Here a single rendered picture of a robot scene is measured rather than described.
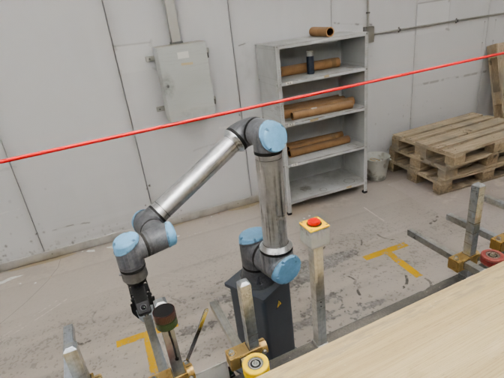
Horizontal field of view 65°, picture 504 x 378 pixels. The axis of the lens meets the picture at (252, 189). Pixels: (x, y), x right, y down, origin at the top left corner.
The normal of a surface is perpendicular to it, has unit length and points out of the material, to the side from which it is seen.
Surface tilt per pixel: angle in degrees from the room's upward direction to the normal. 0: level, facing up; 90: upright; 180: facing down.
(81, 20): 90
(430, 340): 0
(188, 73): 90
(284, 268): 95
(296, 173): 90
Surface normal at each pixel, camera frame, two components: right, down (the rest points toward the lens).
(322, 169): 0.36, 0.36
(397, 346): -0.11, -0.90
